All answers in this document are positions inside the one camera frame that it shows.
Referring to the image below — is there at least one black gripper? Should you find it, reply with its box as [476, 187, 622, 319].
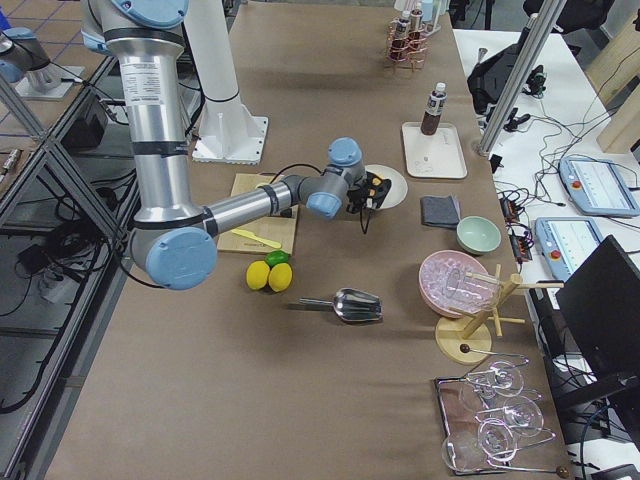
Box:
[346, 171, 392, 214]

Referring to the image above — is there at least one glazed yellow donut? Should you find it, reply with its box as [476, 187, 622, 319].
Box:
[367, 172, 392, 202]

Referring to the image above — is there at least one white round plate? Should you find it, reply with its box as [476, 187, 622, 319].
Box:
[366, 164, 408, 210]

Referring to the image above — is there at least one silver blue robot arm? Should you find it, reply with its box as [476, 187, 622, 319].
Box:
[1, 27, 84, 101]
[82, 1, 375, 290]

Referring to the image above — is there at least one cream rabbit tray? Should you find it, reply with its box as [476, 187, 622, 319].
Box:
[401, 122, 467, 180]

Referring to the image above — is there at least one dark tea bottle on tray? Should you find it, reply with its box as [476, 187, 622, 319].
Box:
[420, 82, 447, 136]

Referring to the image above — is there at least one mirrored glass tray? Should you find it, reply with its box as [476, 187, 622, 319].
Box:
[434, 378, 569, 479]

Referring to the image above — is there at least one grey folded cloth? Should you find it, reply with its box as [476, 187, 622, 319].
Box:
[420, 195, 460, 229]

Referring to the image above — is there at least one bamboo cutting board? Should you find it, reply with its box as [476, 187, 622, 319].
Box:
[217, 173, 299, 254]

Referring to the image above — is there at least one mint green bowl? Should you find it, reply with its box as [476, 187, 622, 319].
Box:
[456, 216, 502, 255]

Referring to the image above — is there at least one pink bowl with ice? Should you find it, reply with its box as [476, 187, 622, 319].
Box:
[418, 250, 498, 319]

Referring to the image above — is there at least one metal ice scoop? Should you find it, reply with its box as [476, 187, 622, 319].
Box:
[298, 288, 383, 324]

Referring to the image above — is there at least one yellow plastic knife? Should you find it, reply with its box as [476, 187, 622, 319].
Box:
[231, 228, 282, 249]

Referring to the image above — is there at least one green lime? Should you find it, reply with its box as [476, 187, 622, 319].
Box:
[264, 250, 290, 268]

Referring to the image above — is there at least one yellow lemon near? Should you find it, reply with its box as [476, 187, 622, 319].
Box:
[268, 263, 293, 292]

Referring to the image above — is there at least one yellow lemon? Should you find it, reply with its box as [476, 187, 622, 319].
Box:
[245, 260, 271, 290]
[268, 263, 293, 292]

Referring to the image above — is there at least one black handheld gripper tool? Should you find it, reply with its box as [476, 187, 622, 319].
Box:
[503, 109, 531, 132]

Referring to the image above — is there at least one yellow lemon far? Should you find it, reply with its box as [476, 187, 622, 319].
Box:
[245, 260, 271, 290]

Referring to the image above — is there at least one black equipment case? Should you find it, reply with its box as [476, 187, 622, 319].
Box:
[466, 19, 584, 116]

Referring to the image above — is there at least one tea bottle in rack upper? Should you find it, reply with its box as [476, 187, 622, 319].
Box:
[390, 11, 410, 59]

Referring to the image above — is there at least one tea bottle in rack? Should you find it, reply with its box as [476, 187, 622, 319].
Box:
[408, 1, 424, 42]
[390, 11, 410, 59]

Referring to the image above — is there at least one wooden mug tree stand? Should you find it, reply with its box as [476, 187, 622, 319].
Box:
[435, 273, 564, 365]

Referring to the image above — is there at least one tea bottle in rack lower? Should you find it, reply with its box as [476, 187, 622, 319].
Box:
[408, 1, 424, 42]

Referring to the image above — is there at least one teach pendant near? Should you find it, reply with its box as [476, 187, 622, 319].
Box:
[534, 217, 604, 281]

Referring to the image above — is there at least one teach pendant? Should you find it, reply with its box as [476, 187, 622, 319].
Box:
[558, 156, 639, 218]
[534, 217, 604, 281]

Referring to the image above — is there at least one teach pendant far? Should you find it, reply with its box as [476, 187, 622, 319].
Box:
[558, 156, 639, 218]

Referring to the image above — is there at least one wine glass far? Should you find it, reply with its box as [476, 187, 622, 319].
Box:
[458, 354, 529, 410]

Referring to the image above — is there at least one wine glass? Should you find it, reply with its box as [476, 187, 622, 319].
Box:
[477, 419, 556, 463]
[458, 354, 529, 410]
[474, 395, 544, 438]

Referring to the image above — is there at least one black monitor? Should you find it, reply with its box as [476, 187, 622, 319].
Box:
[554, 235, 639, 444]

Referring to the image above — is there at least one wine glass middle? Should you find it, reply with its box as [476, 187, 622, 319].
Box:
[474, 395, 544, 438]

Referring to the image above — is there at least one wine glass near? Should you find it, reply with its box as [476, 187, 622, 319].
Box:
[477, 419, 556, 463]

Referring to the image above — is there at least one copper wire bottle rack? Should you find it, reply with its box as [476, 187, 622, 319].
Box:
[384, 11, 427, 72]

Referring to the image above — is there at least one aluminium frame post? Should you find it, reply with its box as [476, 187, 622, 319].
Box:
[477, 0, 566, 157]

